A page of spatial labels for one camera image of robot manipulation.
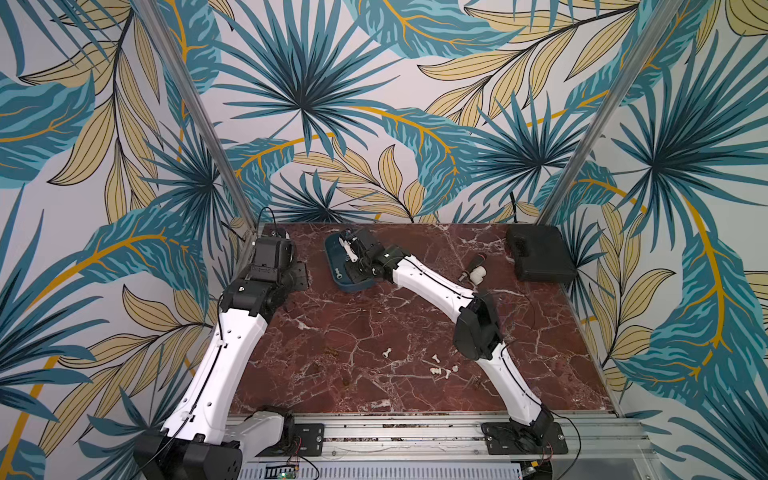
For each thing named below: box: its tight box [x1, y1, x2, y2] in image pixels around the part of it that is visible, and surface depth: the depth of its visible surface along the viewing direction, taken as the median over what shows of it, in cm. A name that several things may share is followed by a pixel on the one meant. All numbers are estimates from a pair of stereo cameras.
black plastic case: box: [505, 224, 578, 282], surface depth 109 cm
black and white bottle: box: [467, 253, 488, 285], surface depth 105 cm
